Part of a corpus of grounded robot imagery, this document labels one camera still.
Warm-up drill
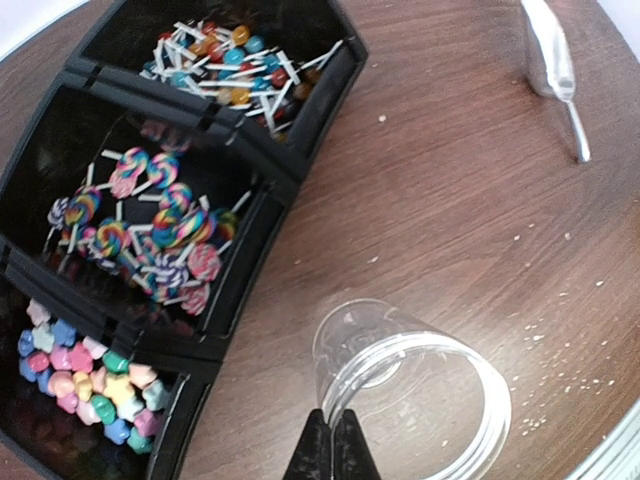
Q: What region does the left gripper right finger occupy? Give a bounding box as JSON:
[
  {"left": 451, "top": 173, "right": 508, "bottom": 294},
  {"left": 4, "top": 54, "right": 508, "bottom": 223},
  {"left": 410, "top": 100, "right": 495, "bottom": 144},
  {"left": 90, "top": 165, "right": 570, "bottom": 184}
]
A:
[{"left": 333, "top": 409, "right": 381, "bottom": 480}]

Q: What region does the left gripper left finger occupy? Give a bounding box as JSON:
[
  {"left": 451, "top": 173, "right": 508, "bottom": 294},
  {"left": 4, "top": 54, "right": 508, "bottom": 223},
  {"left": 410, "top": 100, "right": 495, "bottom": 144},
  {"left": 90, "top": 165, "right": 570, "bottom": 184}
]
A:
[{"left": 283, "top": 409, "right": 331, "bottom": 480}]

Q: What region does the clear plastic jar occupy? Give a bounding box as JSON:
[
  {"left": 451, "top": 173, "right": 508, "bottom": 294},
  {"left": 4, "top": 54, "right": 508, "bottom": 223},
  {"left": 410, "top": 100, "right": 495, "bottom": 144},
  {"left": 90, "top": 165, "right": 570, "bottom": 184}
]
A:
[{"left": 312, "top": 298, "right": 512, "bottom": 479}]

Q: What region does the black three-compartment candy bin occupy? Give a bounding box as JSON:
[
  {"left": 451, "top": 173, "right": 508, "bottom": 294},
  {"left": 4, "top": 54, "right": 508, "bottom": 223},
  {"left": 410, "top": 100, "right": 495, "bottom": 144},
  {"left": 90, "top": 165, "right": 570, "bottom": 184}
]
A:
[{"left": 1, "top": 1, "right": 368, "bottom": 479}]

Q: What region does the metal scoop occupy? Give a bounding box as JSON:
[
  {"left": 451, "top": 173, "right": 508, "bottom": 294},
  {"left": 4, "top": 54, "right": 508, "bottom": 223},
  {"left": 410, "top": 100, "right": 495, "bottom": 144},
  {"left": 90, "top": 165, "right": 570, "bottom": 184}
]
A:
[{"left": 520, "top": 0, "right": 592, "bottom": 163}]

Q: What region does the star candies pile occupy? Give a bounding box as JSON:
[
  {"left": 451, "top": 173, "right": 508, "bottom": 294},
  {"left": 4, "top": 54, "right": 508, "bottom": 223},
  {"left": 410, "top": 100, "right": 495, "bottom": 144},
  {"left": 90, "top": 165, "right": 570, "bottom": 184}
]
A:
[{"left": 17, "top": 299, "right": 170, "bottom": 455}]

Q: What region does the swirl lollipops pile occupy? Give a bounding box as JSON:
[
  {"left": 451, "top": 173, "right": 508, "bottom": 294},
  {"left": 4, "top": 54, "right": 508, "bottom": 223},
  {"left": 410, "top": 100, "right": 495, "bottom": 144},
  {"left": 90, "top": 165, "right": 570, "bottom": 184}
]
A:
[{"left": 47, "top": 120, "right": 253, "bottom": 316}]

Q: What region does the small round lollipops pile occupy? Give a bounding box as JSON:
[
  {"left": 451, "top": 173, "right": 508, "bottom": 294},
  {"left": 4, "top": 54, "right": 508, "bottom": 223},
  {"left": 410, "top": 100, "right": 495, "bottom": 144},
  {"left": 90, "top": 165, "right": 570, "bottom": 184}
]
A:
[{"left": 139, "top": 21, "right": 343, "bottom": 142}]

